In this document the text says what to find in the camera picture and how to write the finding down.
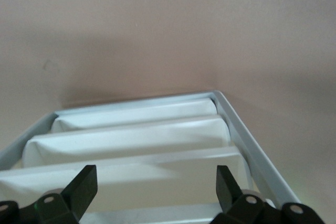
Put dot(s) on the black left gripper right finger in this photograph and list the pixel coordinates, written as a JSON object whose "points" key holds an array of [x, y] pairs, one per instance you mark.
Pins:
{"points": [[231, 200]]}

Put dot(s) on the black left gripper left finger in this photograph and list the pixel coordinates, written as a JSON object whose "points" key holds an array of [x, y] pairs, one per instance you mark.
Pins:
{"points": [[78, 195]]}

